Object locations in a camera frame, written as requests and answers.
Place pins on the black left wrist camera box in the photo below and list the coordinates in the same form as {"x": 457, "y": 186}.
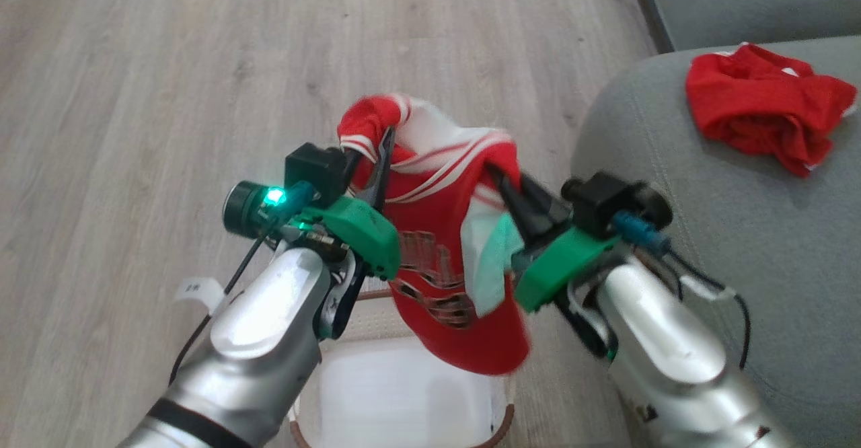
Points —
{"x": 315, "y": 169}

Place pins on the brown and white laundry basket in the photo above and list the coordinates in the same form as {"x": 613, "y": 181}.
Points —
{"x": 403, "y": 394}

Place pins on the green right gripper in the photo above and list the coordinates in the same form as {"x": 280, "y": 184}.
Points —
{"x": 562, "y": 263}

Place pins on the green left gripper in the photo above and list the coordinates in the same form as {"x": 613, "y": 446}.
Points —
{"x": 363, "y": 229}

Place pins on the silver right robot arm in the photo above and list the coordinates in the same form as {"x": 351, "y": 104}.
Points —
{"x": 666, "y": 360}

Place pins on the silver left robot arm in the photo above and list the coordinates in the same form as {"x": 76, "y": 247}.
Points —
{"x": 262, "y": 347}

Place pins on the red shorts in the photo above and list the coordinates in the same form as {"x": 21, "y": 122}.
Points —
{"x": 760, "y": 105}

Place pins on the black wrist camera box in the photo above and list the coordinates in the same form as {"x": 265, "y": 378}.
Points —
{"x": 315, "y": 169}
{"x": 602, "y": 199}

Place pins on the dark cylinder with green light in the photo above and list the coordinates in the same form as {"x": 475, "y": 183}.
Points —
{"x": 245, "y": 207}

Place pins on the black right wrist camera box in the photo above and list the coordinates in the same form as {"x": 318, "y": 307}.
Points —
{"x": 602, "y": 199}

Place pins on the red jersey with white trim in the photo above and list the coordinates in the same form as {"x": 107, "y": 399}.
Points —
{"x": 437, "y": 233}

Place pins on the grey fabric sofa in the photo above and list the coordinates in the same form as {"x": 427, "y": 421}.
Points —
{"x": 773, "y": 219}

